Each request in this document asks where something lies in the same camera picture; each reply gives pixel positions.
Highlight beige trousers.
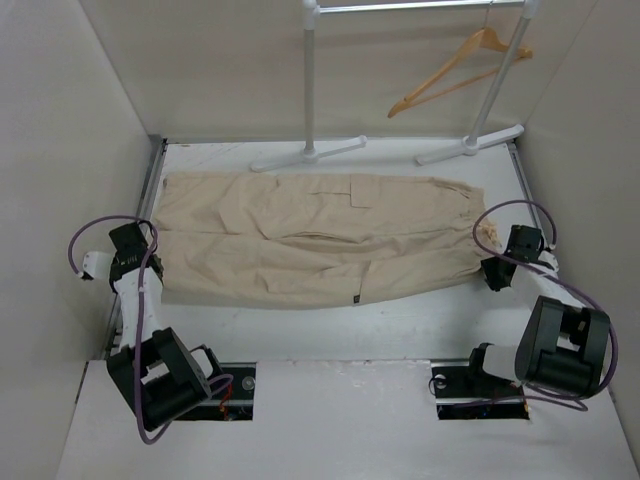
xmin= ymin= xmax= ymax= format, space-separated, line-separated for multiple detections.
xmin=153 ymin=172 xmax=500 ymax=309

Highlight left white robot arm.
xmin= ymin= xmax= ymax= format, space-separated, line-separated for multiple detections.
xmin=107 ymin=220 xmax=233 ymax=444

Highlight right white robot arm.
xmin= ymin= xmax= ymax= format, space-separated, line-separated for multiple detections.
xmin=429 ymin=225 xmax=611 ymax=417

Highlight wooden clothes hanger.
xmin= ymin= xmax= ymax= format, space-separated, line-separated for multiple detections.
xmin=387 ymin=27 xmax=534 ymax=119

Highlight white clothes rack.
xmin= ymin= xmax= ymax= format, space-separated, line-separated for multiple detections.
xmin=250 ymin=1 xmax=540 ymax=173

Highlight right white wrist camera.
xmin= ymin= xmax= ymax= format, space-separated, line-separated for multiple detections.
xmin=538 ymin=248 xmax=559 ymax=273

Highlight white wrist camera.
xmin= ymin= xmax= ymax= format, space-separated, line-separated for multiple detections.
xmin=77 ymin=251 xmax=112 ymax=281
xmin=538 ymin=248 xmax=559 ymax=273

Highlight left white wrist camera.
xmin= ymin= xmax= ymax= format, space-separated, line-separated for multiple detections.
xmin=77 ymin=251 xmax=112 ymax=281

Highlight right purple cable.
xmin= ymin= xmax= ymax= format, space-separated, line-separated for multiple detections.
xmin=472 ymin=199 xmax=620 ymax=412

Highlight purple cable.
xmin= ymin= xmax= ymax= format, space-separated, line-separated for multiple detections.
xmin=67 ymin=215 xmax=235 ymax=445
xmin=472 ymin=199 xmax=620 ymax=412

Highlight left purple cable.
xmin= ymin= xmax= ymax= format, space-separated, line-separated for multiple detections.
xmin=67 ymin=215 xmax=235 ymax=445

